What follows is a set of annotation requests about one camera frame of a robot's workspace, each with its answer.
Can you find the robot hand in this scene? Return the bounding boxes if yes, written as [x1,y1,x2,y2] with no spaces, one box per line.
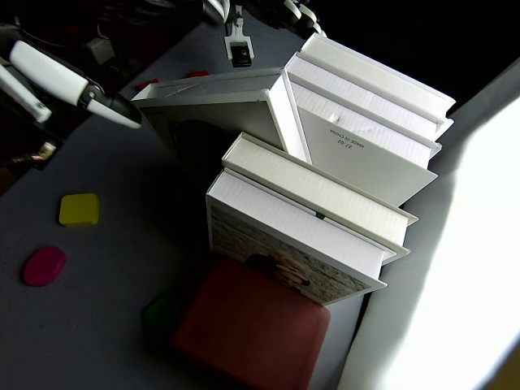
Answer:
[8,39,143,130]
[283,0,328,37]

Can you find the white book dark cover picture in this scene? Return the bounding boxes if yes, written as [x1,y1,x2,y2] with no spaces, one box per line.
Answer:
[130,67,308,166]

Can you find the white power adapter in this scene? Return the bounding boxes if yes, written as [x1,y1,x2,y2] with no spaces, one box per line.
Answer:
[86,37,115,65]

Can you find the white book plain cover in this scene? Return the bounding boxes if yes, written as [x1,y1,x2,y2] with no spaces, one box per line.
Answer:
[299,32,457,123]
[284,51,455,144]
[221,132,420,258]

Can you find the yellow rounded square block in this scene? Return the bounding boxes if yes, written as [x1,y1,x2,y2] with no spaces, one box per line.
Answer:
[58,193,101,228]

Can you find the white book printed back cover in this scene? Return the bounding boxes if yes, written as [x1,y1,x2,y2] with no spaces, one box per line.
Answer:
[288,75,440,207]

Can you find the grey table cloth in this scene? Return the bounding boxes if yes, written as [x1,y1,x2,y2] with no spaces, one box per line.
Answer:
[0,19,520,390]

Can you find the pink oval block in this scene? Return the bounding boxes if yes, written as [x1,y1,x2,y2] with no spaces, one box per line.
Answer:
[22,245,67,288]

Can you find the white book photo cover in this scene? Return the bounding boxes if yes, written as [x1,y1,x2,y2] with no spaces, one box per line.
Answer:
[206,168,390,306]

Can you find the green block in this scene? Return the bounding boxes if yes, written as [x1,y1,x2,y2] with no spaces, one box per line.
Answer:
[141,288,186,340]

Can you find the dusty red rounded box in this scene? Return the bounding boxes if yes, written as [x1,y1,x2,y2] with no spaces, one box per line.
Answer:
[169,258,333,390]

